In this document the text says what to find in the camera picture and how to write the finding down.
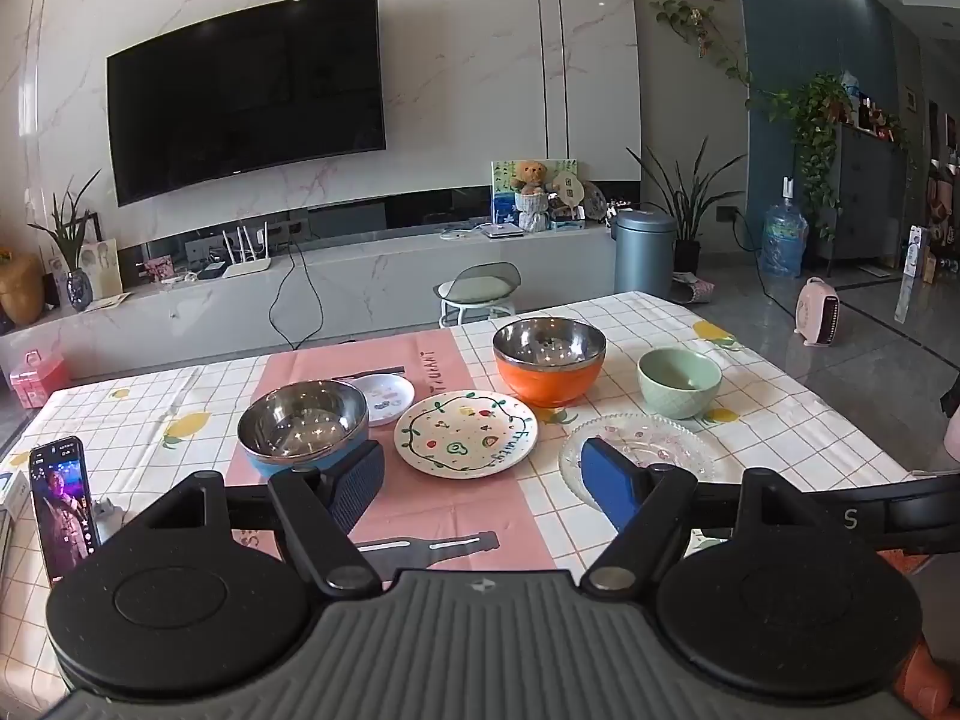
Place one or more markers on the round paper fan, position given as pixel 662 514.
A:
pixel 568 186

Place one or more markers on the blue white decorative plate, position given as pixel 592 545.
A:
pixel 595 201

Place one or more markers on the painted white plate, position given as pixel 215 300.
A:
pixel 465 436

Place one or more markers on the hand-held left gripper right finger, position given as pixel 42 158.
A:
pixel 607 481

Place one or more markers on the black smartphone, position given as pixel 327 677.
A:
pixel 64 502

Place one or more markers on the white router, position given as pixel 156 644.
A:
pixel 247 268

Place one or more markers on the blue water jug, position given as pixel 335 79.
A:
pixel 784 240

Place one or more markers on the green ceramic bowl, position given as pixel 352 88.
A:
pixel 679 399

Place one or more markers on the grey stool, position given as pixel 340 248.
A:
pixel 476 289

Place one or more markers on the picture card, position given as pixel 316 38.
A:
pixel 101 267

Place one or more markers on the wall television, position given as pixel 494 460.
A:
pixel 247 90

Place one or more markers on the brown gourd vase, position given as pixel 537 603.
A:
pixel 21 289

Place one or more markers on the trailing pothos plant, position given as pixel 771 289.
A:
pixel 821 112

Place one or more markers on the grey cabinet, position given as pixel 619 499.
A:
pixel 870 195

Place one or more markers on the grey trash can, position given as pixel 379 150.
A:
pixel 645 255

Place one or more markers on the checked lemon tablecloth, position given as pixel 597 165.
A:
pixel 787 420

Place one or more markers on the pink storage box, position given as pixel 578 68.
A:
pixel 37 382

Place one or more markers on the small white saucer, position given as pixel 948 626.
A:
pixel 386 394

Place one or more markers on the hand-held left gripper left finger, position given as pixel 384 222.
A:
pixel 360 486

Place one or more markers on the pink heater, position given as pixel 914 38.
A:
pixel 814 311

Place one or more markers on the hanging vine plant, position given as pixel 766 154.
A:
pixel 701 26

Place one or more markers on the grey tv console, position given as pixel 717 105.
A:
pixel 360 279

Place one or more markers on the white knit basket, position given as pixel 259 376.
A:
pixel 534 211

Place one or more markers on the blue steel bowl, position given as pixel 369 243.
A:
pixel 300 420

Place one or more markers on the clear glass plate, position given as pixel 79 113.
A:
pixel 664 441

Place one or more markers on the pink placemat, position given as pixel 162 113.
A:
pixel 450 511

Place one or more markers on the teddy bear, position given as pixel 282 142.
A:
pixel 532 174

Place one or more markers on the dark vase with plant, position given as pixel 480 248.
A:
pixel 77 291

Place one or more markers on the orange steel bowl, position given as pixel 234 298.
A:
pixel 547 384

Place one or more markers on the potted long-leaf plant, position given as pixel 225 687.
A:
pixel 686 255

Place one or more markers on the flat white device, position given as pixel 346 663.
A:
pixel 502 231

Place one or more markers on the painted canvas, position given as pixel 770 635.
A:
pixel 502 181

